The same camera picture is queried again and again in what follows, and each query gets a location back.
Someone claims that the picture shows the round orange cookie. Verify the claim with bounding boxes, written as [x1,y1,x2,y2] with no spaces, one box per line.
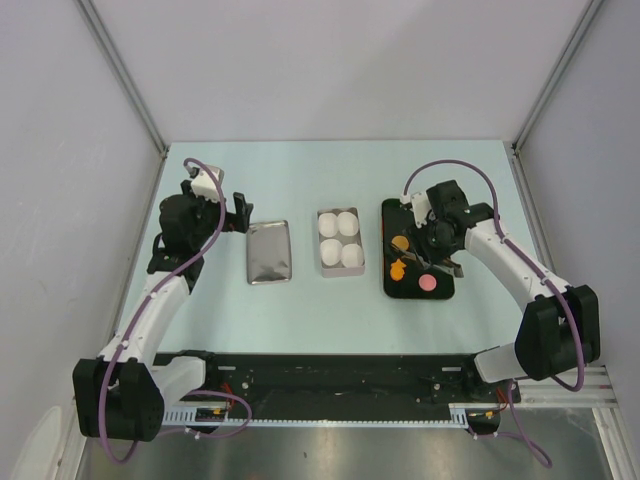
[391,235,410,251]

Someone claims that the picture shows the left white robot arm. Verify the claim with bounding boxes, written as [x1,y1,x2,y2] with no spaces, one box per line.
[72,190,253,442]

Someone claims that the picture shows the silver tin lid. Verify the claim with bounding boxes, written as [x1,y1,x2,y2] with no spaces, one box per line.
[246,220,293,285]

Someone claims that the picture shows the white paper cup front-right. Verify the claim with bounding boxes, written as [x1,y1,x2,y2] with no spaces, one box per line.
[341,243,364,269]

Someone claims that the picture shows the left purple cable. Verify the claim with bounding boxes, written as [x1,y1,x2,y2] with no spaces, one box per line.
[97,157,253,464]

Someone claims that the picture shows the pink round cookie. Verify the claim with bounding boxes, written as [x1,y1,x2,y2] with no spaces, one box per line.
[418,274,438,292]

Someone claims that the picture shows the lavender cookie tin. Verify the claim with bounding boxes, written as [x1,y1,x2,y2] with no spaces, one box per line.
[317,207,366,278]

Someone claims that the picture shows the white paper cup back-left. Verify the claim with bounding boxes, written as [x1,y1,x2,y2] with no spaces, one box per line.
[318,212,339,238]

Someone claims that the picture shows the purple cable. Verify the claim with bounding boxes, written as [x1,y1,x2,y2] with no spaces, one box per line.
[402,159,586,469]
[97,157,253,464]

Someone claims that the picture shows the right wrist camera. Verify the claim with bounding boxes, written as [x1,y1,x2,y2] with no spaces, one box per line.
[399,191,431,228]

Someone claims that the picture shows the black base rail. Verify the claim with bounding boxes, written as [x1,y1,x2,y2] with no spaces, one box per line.
[178,353,520,420]

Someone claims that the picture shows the left aluminium frame post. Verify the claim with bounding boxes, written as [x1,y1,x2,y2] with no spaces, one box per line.
[74,0,168,158]

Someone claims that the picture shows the white cable duct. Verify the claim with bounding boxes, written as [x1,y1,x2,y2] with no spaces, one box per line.
[162,404,503,430]

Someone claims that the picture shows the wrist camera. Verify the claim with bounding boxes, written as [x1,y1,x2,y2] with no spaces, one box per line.
[399,191,431,228]
[190,165,224,203]

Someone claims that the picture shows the orange pineapple cookie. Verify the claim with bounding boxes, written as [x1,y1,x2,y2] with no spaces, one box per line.
[389,259,406,282]

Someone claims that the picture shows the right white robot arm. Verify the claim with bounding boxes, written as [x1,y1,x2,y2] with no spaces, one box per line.
[400,180,601,401]

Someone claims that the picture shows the black tray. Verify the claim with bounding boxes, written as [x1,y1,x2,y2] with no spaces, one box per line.
[381,198,455,300]

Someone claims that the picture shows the white paper cup front-left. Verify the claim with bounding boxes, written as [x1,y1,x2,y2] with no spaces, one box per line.
[320,238,343,267]

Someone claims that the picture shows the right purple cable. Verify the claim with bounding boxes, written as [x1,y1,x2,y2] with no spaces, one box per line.
[402,159,586,469]

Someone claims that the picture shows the right aluminium frame post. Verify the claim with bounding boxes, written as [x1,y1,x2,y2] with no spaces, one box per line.
[511,0,607,153]

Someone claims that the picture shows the metal tongs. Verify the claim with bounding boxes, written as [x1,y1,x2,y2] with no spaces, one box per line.
[388,245,464,278]

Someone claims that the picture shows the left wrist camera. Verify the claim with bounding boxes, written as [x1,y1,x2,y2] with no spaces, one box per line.
[190,165,224,203]

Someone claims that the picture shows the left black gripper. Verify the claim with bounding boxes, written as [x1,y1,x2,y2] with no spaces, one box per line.
[181,180,251,249]

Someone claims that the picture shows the aluminium frame post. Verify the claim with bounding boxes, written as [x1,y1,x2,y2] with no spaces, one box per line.
[74,0,168,158]
[511,0,607,153]

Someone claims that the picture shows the white paper cup back-right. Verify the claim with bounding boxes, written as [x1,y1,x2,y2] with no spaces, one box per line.
[337,211,360,237]

